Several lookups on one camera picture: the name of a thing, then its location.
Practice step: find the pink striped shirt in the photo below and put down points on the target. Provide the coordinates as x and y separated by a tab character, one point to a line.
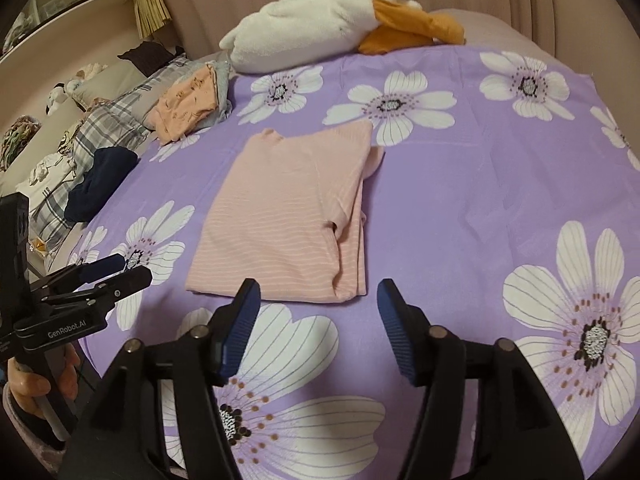
280	210

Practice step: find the pink curtain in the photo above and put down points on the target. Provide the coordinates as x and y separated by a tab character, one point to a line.
225	0

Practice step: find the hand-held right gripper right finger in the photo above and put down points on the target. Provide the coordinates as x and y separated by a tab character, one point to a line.
397	330

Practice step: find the grey plaid pillow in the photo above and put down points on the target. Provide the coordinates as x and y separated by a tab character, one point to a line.
115	115

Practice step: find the white goose plush toy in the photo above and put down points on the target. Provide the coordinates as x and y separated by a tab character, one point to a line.
300	30

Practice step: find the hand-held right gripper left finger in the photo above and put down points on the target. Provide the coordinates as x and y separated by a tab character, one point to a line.
240	330

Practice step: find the cream pillow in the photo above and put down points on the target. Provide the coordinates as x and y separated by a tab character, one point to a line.
110	82

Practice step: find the multicoloured yarn bundle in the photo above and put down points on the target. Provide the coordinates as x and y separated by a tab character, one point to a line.
20	135

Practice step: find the white printed plaid pillow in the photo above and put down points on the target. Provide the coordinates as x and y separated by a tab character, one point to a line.
55	185

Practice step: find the beige plush toy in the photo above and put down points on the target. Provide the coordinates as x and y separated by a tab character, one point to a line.
87	72

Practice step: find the person's left hand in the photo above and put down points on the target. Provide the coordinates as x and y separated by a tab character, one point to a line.
27	385

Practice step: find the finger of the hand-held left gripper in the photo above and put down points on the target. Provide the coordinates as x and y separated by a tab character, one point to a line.
125	280
102	266

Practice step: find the person's left forearm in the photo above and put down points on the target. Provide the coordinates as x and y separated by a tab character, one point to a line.
30	445

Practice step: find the yellow tassel fringe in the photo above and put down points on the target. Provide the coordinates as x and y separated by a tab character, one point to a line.
152	10

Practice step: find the cream headboard shelf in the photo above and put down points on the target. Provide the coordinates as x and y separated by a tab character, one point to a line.
65	30

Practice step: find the black and white plush toy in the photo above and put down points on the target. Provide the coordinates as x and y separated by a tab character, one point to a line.
56	97

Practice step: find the purple floral bedsheet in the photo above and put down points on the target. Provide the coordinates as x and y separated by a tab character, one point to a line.
475	160

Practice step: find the orange patterned folded garment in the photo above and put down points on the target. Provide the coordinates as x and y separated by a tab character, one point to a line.
185	102

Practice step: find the dark brown cloth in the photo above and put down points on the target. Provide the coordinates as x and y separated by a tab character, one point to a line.
147	57

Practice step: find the navy cloth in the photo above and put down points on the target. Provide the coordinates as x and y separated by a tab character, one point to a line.
105	175

